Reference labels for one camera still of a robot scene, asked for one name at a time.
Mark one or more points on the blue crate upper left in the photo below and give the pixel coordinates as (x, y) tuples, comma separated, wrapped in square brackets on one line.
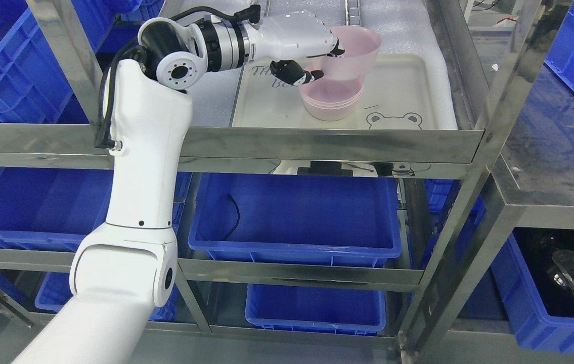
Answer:
[(33, 88)]

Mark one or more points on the blue crate shelf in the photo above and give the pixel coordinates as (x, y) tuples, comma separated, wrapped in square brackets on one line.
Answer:
[(319, 220), (318, 310), (51, 209)]

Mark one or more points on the blue crate bottom shelf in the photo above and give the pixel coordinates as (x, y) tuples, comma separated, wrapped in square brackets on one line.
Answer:
[(318, 310)]

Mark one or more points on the blue crate middle shelf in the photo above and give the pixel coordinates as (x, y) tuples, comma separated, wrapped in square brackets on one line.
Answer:
[(319, 220)]

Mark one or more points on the blue crate with helmet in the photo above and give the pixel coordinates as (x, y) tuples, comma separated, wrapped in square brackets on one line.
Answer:
[(534, 328)]

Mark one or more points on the stainless steel table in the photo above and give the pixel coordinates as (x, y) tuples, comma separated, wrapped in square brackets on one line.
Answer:
[(521, 173)]

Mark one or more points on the blue crate left shelf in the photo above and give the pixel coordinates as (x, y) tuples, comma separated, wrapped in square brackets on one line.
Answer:
[(51, 209)]

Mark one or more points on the pink plastic bowl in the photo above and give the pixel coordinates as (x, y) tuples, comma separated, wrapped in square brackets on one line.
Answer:
[(361, 47)]

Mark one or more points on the stacked pink bowls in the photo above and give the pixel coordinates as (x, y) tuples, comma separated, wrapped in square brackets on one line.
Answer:
[(331, 100)]

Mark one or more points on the cream bear tray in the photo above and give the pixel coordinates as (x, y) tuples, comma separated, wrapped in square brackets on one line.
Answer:
[(397, 95)]

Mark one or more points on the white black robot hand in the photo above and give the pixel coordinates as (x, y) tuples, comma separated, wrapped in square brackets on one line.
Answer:
[(285, 39)]

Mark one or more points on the stainless steel shelf rack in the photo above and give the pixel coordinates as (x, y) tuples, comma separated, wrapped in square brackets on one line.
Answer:
[(450, 154)]

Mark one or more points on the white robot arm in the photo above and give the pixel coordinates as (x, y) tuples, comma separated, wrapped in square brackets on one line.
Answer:
[(126, 267)]

